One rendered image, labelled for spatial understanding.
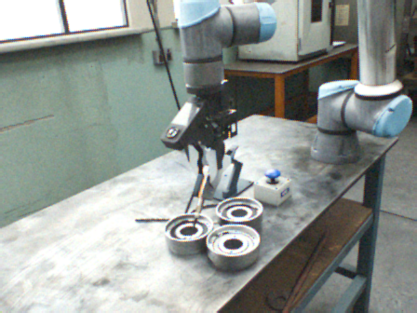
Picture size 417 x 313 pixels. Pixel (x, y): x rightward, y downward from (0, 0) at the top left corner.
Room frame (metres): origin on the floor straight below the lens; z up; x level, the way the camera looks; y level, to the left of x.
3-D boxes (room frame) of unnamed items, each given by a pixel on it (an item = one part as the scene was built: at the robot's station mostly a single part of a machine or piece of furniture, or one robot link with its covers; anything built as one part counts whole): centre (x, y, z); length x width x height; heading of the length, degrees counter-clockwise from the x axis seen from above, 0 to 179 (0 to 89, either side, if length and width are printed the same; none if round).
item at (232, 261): (0.63, -0.02, 0.82); 0.10 x 0.10 x 0.04
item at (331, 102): (1.09, -0.39, 0.97); 0.13 x 0.12 x 0.14; 30
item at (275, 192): (0.86, -0.15, 0.82); 0.08 x 0.07 x 0.05; 138
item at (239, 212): (0.74, -0.05, 0.82); 0.10 x 0.10 x 0.04
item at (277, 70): (3.42, -0.79, 0.39); 1.50 x 0.62 x 0.78; 138
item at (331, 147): (1.10, -0.38, 0.85); 0.15 x 0.15 x 0.10
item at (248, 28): (0.79, -0.07, 1.23); 0.11 x 0.11 x 0.08; 30
